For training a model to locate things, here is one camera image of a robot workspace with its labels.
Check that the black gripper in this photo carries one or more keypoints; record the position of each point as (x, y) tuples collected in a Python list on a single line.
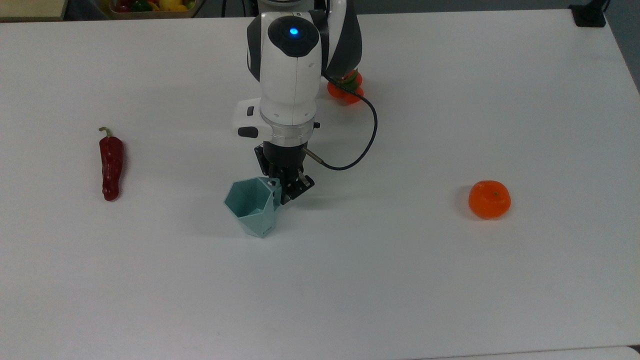
[(282, 160)]

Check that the teal hexagonal mug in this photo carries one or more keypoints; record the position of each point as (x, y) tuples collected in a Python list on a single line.
[(250, 205)]

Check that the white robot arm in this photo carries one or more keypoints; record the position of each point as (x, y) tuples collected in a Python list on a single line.
[(290, 75)]

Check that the red tomato with green stem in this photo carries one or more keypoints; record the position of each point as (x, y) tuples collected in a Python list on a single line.
[(345, 92)]

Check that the red chili pepper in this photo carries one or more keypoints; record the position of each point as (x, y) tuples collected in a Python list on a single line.
[(111, 165)]

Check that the single orange tangerine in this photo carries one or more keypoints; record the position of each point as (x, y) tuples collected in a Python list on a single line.
[(489, 200)]

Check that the tray of toy vegetables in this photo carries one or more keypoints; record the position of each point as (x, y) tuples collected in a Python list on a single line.
[(150, 7)]

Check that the wooden board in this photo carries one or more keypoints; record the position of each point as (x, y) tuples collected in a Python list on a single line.
[(30, 9)]

